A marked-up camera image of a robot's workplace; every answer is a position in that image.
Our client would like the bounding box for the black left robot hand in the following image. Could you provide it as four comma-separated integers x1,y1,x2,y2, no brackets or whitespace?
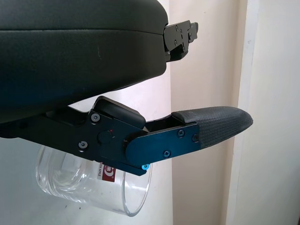
0,0,254,178

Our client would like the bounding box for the clear glass cup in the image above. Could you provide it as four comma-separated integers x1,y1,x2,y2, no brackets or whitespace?
35,144,153,218

